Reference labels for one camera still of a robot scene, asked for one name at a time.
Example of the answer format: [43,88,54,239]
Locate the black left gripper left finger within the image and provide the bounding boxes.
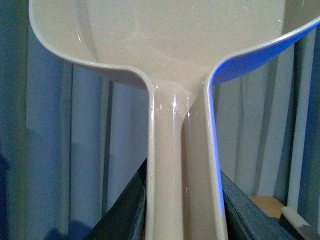
[85,160,147,240]

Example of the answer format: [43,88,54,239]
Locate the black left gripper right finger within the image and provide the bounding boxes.
[219,171,298,240]

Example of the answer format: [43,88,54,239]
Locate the beige plastic dustpan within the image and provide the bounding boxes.
[29,0,320,240]

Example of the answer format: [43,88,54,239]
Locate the wooden cabinet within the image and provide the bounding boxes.
[249,195,284,222]

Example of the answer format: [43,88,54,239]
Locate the beige hand brush black bristles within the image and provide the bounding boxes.
[279,206,312,240]

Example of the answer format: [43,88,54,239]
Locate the green curtain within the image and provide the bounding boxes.
[0,0,320,240]

